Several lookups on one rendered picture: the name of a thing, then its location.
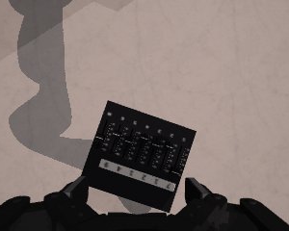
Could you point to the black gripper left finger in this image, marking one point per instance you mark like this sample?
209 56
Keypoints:
66 210

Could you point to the black lighting desk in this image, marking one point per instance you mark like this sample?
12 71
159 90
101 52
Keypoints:
126 158

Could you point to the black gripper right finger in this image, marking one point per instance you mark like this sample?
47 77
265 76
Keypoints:
207 211

